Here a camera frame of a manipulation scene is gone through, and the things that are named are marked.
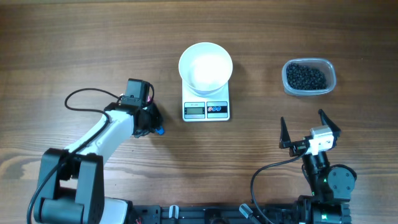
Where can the white bowl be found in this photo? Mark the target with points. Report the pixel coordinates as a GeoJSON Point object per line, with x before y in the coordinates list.
{"type": "Point", "coordinates": [205, 67]}

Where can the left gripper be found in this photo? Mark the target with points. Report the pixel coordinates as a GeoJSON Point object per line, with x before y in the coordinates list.
{"type": "Point", "coordinates": [158, 120]}

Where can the clear plastic container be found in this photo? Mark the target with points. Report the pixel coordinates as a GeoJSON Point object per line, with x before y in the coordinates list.
{"type": "Point", "coordinates": [323, 65]}

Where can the pink scoop blue handle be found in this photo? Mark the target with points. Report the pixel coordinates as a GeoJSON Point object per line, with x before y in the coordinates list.
{"type": "Point", "coordinates": [156, 119]}

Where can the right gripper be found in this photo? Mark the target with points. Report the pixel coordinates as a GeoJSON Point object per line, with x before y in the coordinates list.
{"type": "Point", "coordinates": [297, 147]}

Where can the black beans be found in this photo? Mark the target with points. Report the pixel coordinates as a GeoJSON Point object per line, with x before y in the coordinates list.
{"type": "Point", "coordinates": [301, 77]}

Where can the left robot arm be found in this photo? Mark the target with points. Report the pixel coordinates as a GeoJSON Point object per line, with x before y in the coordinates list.
{"type": "Point", "coordinates": [70, 187]}

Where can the white digital kitchen scale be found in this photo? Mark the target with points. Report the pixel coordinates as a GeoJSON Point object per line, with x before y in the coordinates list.
{"type": "Point", "coordinates": [207, 107]}

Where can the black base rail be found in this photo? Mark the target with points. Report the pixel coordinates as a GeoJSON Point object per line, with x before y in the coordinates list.
{"type": "Point", "coordinates": [278, 213]}

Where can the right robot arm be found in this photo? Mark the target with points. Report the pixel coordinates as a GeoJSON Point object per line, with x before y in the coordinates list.
{"type": "Point", "coordinates": [331, 185]}

